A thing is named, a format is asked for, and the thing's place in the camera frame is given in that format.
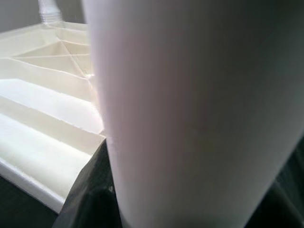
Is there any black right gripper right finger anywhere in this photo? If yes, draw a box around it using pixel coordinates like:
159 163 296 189
249 184 304 228

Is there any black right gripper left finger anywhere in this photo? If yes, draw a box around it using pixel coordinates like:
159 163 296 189
54 137 124 228

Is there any white plastic table top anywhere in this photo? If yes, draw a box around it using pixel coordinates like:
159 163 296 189
0 20 106 214

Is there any white plastic table leg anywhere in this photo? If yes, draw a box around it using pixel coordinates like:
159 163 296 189
82 0 304 228
38 0 64 26

